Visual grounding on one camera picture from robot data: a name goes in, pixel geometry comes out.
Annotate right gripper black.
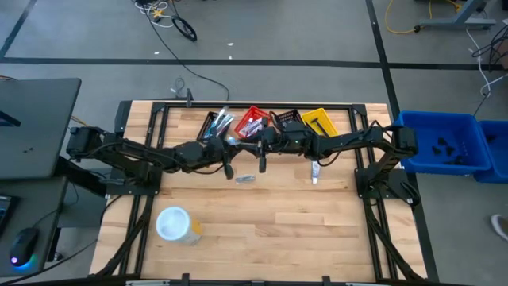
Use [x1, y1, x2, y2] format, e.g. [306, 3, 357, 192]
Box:
[236, 126, 305, 154]

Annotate black slotted plastic basket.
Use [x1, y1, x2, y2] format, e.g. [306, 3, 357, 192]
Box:
[271, 109, 305, 134]
[197, 110, 235, 143]

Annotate red slotted plastic basket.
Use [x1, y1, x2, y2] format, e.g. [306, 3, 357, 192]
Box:
[233, 105, 273, 140]

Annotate yellow slotted plastic basket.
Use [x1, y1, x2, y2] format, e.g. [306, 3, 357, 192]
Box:
[300, 107, 340, 138]

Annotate white lidded yellow canister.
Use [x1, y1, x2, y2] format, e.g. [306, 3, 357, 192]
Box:
[155, 205, 203, 246]

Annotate black floor tape strip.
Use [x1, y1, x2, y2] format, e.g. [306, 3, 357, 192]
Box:
[0, 0, 39, 58]
[364, 0, 441, 284]
[0, 56, 508, 72]

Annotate black desk leg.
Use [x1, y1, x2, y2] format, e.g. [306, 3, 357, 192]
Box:
[53, 155, 109, 198]

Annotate dark grey desk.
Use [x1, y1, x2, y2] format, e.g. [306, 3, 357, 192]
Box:
[0, 176, 68, 278]
[0, 78, 83, 180]

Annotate black computer mouse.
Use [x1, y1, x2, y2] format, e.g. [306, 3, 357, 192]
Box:
[9, 226, 40, 268]

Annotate large blue plastic bin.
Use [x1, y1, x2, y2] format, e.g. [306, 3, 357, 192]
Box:
[394, 110, 493, 176]

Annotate black keyboard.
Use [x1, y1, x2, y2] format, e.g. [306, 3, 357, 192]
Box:
[0, 194, 20, 236]

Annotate grey stand base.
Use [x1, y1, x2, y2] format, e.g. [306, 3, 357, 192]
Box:
[414, 0, 497, 32]

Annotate person's shoe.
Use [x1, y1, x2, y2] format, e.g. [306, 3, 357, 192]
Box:
[490, 213, 508, 242]

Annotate black aluminium table frame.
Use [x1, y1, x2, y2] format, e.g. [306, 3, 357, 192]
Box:
[90, 99, 428, 286]

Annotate thin grey cable loop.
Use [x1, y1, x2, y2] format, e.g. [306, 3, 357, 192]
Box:
[169, 76, 187, 100]

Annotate long black floor cable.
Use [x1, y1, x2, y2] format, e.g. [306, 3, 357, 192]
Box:
[144, 11, 231, 102]

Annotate coiled black cable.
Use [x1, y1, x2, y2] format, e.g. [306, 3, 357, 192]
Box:
[171, 14, 198, 43]

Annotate yellow wires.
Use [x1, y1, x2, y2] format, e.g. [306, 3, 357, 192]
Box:
[70, 114, 93, 130]

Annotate white and yellow cable bundle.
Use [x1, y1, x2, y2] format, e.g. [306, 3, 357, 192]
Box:
[133, 0, 175, 29]

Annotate yellow floor cable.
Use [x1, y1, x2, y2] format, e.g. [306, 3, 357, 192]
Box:
[383, 0, 464, 36]

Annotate white floor cable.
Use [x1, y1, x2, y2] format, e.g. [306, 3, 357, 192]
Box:
[464, 27, 508, 99]

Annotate black cable tangle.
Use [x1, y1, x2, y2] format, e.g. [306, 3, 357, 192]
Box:
[470, 24, 508, 73]

